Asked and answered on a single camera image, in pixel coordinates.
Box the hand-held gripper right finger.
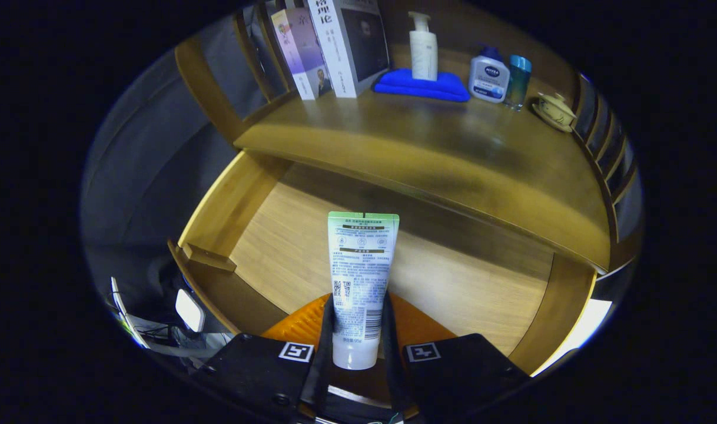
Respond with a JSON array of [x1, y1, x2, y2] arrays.
[[382, 291, 533, 424]]

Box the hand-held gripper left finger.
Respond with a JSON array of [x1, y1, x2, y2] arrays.
[[191, 293, 336, 424]]

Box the wooden drawer with black knob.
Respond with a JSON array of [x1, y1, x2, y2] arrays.
[[167, 150, 598, 377]]

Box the white tube with green end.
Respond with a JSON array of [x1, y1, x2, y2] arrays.
[[327, 211, 400, 370]]

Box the wooden countertop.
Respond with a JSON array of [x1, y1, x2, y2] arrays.
[[234, 44, 612, 271]]

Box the brown wooden cabinet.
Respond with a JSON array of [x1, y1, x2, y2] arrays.
[[173, 0, 645, 277]]

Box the white rectangular device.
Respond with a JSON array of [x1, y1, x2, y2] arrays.
[[175, 289, 206, 333]]

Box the white flat board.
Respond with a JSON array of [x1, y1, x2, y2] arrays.
[[532, 299, 612, 377]]

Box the black backdrop cloth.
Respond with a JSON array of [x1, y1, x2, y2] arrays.
[[82, 18, 265, 307]]

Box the blue folded cloth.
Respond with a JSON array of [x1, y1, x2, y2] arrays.
[[373, 68, 471, 103]]

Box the beige lidded tea cup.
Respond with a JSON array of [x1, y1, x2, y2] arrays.
[[532, 92, 577, 133]]

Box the white bottle with blue cap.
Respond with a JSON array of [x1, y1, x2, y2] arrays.
[[468, 46, 510, 104]]

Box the teal bottle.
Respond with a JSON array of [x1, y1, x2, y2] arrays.
[[504, 55, 533, 111]]

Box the white pump bottle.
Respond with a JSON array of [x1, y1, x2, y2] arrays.
[[408, 11, 439, 82]]

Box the purple book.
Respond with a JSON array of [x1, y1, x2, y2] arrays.
[[270, 8, 334, 101]]

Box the white book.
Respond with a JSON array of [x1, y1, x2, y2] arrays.
[[307, 0, 390, 99]]

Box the black floor cables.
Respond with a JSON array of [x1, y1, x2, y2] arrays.
[[132, 321, 230, 354]]

